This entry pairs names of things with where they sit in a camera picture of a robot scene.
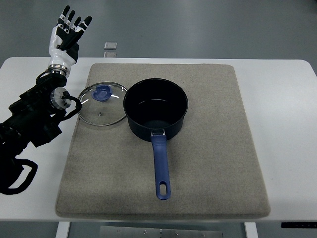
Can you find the upper floor metal plate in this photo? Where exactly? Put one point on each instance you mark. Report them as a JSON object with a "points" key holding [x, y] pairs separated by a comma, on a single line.
{"points": [[110, 45]]}

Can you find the floor metal plate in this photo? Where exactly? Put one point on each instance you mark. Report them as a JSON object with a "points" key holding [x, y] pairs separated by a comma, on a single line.
{"points": [[110, 54], [110, 45]]}

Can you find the white left table leg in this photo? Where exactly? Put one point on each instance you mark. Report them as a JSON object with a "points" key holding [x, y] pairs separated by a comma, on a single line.
{"points": [[63, 230]]}

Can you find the lower floor metal plate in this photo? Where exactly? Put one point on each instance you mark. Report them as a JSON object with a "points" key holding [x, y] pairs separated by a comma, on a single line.
{"points": [[110, 54]]}

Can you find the white table leg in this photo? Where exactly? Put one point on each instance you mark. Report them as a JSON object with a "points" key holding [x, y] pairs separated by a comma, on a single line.
{"points": [[63, 230], [251, 230]]}

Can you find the grey metal base plate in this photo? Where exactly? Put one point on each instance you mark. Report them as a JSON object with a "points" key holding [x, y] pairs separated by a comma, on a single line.
{"points": [[131, 232]]}

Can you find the dark blue saucepan blue handle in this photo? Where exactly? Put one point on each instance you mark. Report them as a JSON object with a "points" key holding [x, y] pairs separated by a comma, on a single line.
{"points": [[155, 109]]}

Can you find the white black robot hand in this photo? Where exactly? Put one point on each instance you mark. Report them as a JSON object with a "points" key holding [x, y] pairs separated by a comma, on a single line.
{"points": [[64, 46]]}

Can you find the glass pot lid blue knob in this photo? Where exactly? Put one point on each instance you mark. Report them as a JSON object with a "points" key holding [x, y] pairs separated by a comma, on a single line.
{"points": [[102, 104]]}

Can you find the white right table leg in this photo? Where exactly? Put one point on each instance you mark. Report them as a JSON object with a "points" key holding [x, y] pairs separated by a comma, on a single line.
{"points": [[251, 230]]}

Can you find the black table control panel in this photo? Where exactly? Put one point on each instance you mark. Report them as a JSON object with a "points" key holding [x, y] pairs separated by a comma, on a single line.
{"points": [[299, 225]]}

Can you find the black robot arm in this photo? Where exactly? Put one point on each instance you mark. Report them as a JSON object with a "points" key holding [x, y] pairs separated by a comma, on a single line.
{"points": [[35, 119]]}

